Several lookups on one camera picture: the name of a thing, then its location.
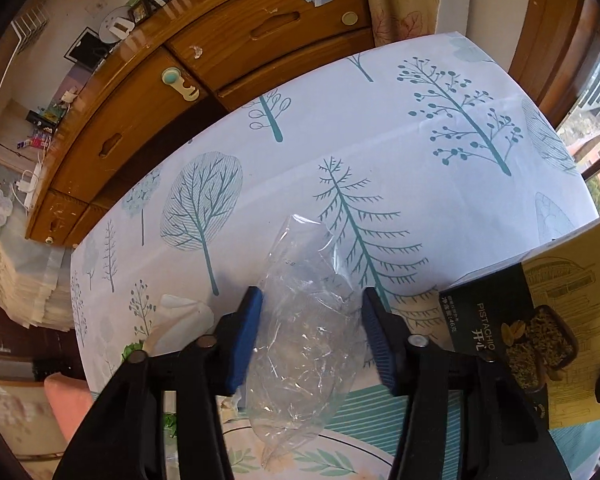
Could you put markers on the white power strip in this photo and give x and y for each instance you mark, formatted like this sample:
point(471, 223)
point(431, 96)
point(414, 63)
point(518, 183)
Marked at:
point(27, 187)

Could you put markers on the green crumpled wrapper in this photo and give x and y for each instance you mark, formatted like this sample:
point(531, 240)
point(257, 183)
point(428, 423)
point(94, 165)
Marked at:
point(132, 352)

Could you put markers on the white lace bed cover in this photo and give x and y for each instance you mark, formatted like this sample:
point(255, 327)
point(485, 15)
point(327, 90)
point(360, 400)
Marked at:
point(15, 265)

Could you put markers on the wooden desk with drawers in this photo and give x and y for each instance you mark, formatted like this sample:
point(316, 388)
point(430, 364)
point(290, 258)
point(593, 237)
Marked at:
point(145, 105)

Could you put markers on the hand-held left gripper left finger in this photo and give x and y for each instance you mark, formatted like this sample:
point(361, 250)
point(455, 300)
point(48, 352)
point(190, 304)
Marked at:
point(241, 345)

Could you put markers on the beige leaf print curtain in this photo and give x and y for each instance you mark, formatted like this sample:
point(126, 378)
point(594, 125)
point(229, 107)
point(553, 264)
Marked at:
point(405, 0)

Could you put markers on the green white drawer safety lock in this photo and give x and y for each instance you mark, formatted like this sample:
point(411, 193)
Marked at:
point(180, 82)

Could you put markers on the clear plastic bag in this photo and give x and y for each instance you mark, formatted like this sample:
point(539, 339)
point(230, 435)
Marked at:
point(302, 350)

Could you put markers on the black yellow pistachio box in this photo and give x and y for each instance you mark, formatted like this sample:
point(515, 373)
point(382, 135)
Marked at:
point(560, 310)

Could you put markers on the tree print tablecloth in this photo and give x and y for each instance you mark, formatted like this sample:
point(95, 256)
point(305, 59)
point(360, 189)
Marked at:
point(330, 125)

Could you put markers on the pink blanket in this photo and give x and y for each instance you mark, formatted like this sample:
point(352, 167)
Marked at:
point(70, 400)

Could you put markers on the white tissue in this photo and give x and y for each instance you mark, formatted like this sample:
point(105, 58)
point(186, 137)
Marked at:
point(185, 316)

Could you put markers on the black picture frame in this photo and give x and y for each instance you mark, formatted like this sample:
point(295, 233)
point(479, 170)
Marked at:
point(87, 49)

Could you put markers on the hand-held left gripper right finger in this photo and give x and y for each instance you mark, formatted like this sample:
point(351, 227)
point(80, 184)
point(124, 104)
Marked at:
point(381, 347)

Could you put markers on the pen holder with pens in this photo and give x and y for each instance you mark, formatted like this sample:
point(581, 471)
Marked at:
point(41, 140)

